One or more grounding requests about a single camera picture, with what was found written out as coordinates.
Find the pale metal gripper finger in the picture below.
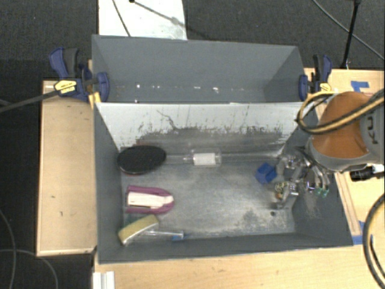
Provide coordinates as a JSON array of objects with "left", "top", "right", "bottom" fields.
[
  {"left": 275, "top": 154, "right": 301, "bottom": 181},
  {"left": 269, "top": 181, "right": 299, "bottom": 210}
]

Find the blue block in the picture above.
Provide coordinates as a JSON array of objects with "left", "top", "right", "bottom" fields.
[{"left": 255, "top": 161, "right": 278, "bottom": 184}]

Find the grey metal bin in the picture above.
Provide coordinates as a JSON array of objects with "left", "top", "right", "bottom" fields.
[{"left": 91, "top": 34, "right": 354, "bottom": 264}]

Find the clear glass tube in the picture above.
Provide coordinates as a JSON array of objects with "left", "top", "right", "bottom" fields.
[{"left": 165, "top": 148, "right": 281, "bottom": 167}]

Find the clear plastic tube, blue tip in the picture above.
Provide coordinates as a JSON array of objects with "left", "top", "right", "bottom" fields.
[{"left": 140, "top": 229, "right": 185, "bottom": 242}]

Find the purple and white stapler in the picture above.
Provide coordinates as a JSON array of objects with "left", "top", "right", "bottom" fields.
[{"left": 125, "top": 185, "right": 176, "bottom": 215}]

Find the black oval disc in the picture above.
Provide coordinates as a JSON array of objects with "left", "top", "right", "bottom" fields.
[{"left": 116, "top": 144, "right": 167, "bottom": 176}]

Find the yellow and green sponge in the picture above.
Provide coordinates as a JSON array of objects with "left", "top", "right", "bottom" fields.
[{"left": 117, "top": 214, "right": 161, "bottom": 246}]

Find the pale wood board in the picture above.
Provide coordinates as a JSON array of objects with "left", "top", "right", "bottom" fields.
[{"left": 35, "top": 79, "right": 99, "bottom": 257}]

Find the black cylinder on white bracket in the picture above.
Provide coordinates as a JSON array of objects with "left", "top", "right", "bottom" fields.
[{"left": 350, "top": 164, "right": 385, "bottom": 182}]

